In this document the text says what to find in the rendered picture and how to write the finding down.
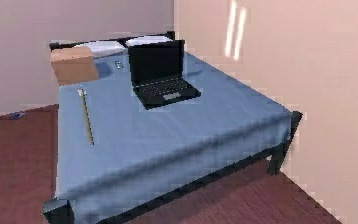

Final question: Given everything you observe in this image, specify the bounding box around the blue bed with black frame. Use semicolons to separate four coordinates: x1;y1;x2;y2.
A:
42;30;304;224

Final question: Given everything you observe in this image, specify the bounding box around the black laptop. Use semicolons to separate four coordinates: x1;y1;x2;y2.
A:
127;39;202;111

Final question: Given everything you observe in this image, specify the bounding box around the brown cardboard carton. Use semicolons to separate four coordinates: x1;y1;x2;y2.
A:
50;46;100;87

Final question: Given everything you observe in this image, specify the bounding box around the white pillow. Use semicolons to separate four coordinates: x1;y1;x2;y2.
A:
81;40;127;59
124;35;173;48

